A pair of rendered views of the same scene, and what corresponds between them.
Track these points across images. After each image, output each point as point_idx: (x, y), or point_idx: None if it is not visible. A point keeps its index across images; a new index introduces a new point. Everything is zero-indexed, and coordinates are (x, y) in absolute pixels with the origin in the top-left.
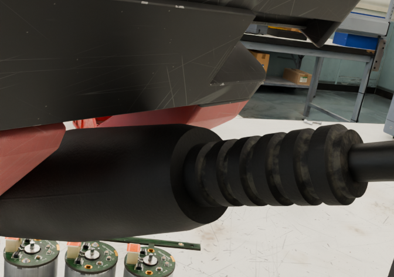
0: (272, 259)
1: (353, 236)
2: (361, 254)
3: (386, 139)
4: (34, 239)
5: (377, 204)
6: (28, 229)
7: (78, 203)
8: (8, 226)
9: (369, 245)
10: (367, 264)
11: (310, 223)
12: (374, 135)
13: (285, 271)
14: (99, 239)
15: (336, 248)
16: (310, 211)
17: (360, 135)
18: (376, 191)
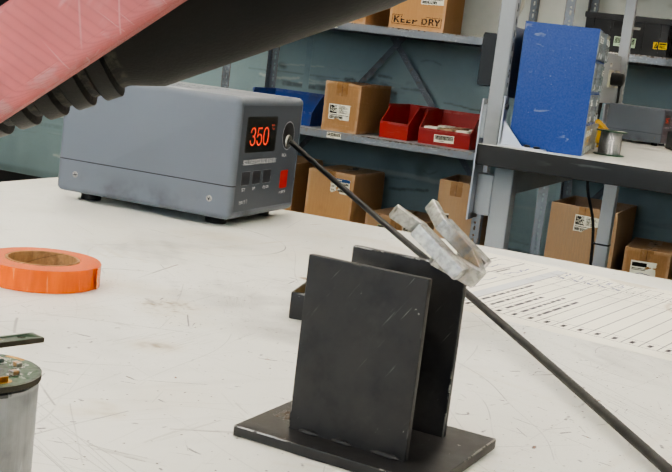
0: (52, 424)
1: (158, 355)
2: (196, 375)
3: (72, 202)
4: (279, 37)
5: (154, 302)
6: None
7: None
8: (265, 4)
9: (195, 360)
10: (218, 385)
11: (65, 355)
12: (43, 198)
13: (94, 434)
14: None
15: (148, 378)
16: (46, 338)
17: (17, 203)
18: (131, 283)
